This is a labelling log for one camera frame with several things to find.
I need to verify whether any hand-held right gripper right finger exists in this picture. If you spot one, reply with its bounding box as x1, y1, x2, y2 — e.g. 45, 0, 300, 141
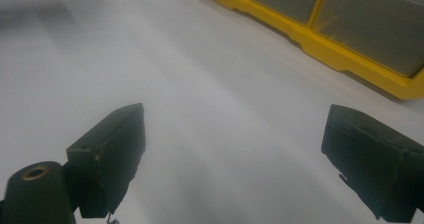
320, 103, 424, 224

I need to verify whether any yellow organizer cabinet with handle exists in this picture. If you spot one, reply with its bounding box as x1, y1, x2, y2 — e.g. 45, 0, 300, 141
192, 0, 424, 101

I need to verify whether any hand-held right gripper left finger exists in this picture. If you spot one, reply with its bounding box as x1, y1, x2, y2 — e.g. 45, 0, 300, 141
65, 102, 147, 219

